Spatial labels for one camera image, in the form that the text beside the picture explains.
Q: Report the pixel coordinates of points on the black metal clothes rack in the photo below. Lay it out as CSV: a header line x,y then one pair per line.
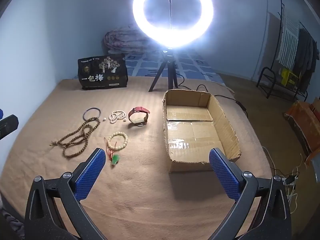
x,y
266,72

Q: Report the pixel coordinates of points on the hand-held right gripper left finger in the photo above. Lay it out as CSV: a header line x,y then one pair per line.
x,y
90,172

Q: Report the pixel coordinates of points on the folded patterned quilt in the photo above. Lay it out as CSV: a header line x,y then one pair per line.
x,y
120,40

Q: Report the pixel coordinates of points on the white power strip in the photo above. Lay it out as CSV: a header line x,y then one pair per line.
x,y
290,180

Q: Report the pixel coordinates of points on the grey knitted cloth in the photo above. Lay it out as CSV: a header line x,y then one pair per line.
x,y
11,222

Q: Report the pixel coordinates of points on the dark hanging clothes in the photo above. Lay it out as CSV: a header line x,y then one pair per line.
x,y
305,55

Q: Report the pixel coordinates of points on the blue patterned sheet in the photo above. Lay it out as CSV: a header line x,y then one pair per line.
x,y
140,67

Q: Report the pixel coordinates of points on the tan blanket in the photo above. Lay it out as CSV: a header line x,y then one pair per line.
x,y
137,180

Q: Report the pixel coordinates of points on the black tripod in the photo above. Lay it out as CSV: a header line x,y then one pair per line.
x,y
167,62

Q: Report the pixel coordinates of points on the white striped cloth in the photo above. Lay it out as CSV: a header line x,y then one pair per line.
x,y
287,42

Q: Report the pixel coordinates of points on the black printed snack bag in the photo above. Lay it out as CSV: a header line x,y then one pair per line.
x,y
100,77

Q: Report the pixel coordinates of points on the yellow box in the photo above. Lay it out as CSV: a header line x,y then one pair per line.
x,y
290,77

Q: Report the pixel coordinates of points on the silver metal bangle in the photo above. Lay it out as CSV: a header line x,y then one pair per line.
x,y
84,115

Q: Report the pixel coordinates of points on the cardboard box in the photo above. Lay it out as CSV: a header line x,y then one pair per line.
x,y
190,132

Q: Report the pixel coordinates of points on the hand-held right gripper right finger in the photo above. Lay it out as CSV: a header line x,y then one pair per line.
x,y
225,177

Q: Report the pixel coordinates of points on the orange box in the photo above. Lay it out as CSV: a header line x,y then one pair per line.
x,y
302,120

